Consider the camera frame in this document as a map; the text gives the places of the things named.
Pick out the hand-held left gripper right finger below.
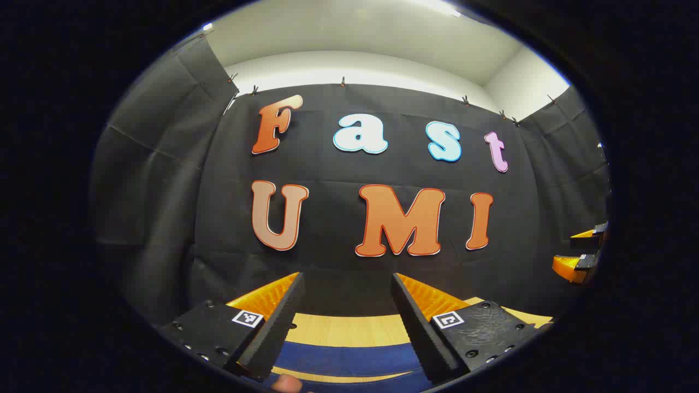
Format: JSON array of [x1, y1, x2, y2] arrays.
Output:
[[391, 272, 554, 386]]

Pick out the blue denim jeans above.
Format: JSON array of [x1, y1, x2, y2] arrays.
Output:
[[262, 342, 437, 393]]

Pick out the row of small backdrop clips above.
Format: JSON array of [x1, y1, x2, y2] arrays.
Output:
[[199, 25, 558, 126]]

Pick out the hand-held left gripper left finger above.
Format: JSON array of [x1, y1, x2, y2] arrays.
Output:
[[157, 271, 306, 382]]

